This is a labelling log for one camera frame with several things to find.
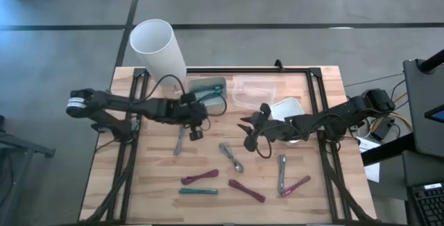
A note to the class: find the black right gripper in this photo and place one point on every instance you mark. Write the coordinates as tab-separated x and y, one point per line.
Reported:
267	127

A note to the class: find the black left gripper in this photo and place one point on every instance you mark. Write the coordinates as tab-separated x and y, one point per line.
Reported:
189	113

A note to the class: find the purple utensil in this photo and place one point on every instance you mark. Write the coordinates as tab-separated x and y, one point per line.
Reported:
246	190

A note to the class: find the teal utensil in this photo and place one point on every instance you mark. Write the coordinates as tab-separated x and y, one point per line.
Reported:
197	191

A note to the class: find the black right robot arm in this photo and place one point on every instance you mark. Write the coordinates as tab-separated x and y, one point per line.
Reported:
333	116

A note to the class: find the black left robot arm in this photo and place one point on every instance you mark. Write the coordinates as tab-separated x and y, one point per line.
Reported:
138	106

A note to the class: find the white plastic bin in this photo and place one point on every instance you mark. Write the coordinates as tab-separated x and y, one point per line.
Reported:
288	108
218	108

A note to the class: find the clear plastic bin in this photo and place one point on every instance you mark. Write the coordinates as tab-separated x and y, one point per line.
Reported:
253	92

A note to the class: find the black clamp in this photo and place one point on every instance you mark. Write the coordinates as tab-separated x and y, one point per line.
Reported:
278	64

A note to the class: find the white table lamp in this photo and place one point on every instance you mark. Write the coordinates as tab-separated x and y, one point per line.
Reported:
156	52

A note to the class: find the white paper sheet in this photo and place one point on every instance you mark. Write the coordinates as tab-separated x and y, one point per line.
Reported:
371	170

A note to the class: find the black power adapter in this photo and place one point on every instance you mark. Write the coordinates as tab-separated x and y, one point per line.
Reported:
381	129

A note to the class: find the grey side table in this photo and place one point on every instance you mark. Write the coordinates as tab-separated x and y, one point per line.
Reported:
423	115

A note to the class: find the black tripod stand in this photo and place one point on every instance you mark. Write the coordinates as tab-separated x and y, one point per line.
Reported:
21	146

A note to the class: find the tablet with blue screen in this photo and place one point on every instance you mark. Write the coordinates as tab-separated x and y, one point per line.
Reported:
436	114

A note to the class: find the black pole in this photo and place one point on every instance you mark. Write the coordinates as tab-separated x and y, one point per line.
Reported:
431	62

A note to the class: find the black keyboard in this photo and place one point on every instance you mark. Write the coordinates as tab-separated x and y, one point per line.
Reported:
428	205

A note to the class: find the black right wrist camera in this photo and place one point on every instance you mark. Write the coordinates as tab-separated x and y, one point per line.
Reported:
265	110

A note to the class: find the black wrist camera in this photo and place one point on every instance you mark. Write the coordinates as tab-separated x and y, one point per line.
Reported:
188	98
265	110

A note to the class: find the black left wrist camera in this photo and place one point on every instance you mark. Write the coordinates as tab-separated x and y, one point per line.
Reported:
188	98

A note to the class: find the black aluminium table frame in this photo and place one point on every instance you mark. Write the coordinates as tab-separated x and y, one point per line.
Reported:
243	70

